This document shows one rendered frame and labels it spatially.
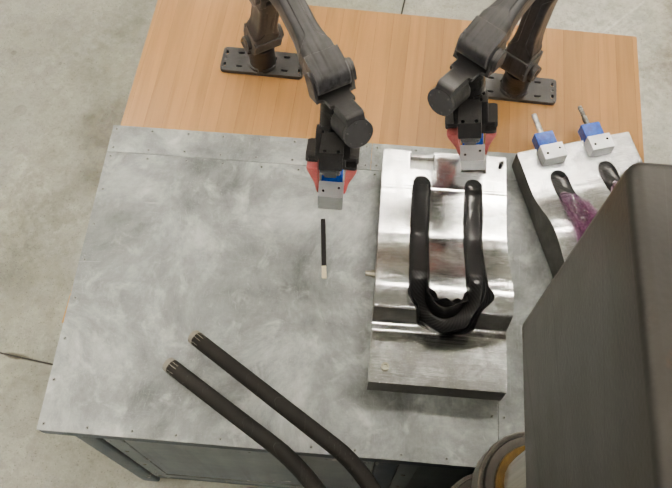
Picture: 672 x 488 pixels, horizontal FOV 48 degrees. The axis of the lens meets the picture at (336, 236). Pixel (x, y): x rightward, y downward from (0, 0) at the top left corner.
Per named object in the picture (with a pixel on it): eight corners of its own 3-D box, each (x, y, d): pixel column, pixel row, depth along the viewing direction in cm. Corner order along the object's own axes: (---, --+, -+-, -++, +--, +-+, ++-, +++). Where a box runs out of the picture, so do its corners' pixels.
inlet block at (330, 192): (323, 152, 160) (323, 139, 155) (346, 154, 160) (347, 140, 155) (317, 208, 154) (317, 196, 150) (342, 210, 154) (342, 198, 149)
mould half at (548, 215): (511, 165, 171) (522, 138, 161) (620, 144, 173) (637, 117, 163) (591, 379, 149) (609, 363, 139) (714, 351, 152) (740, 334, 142)
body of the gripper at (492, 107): (497, 129, 148) (497, 97, 143) (445, 131, 150) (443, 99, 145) (497, 110, 153) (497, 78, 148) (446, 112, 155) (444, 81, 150)
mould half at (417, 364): (381, 170, 170) (385, 136, 158) (498, 178, 169) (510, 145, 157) (366, 389, 148) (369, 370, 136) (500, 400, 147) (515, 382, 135)
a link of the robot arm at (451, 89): (456, 126, 141) (474, 79, 131) (420, 101, 143) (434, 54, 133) (490, 95, 146) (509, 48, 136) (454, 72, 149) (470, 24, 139)
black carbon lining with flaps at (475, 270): (410, 179, 161) (414, 156, 153) (486, 185, 161) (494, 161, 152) (402, 336, 146) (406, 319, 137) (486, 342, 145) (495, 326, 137)
